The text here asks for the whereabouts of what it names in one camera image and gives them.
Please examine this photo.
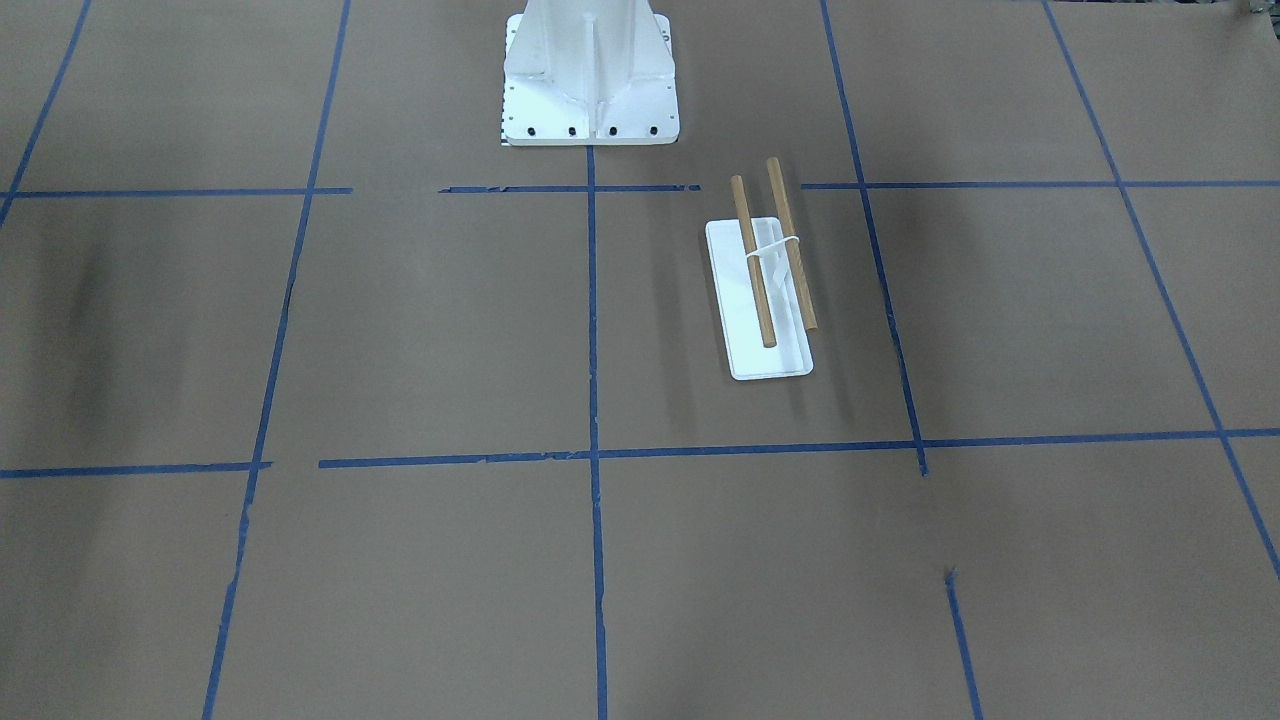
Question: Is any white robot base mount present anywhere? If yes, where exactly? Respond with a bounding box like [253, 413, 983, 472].
[500, 1, 681, 146]

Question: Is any white rack wire support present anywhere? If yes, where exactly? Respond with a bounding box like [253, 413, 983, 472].
[746, 234, 799, 288]

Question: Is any blue tape line crosswise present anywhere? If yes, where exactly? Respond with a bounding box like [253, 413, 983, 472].
[1, 427, 1279, 480]

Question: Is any white rack base tray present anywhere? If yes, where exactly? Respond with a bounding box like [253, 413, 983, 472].
[705, 217, 814, 380]

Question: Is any wooden rack rod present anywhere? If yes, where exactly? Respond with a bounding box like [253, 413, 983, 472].
[765, 156, 818, 333]
[730, 176, 777, 348]

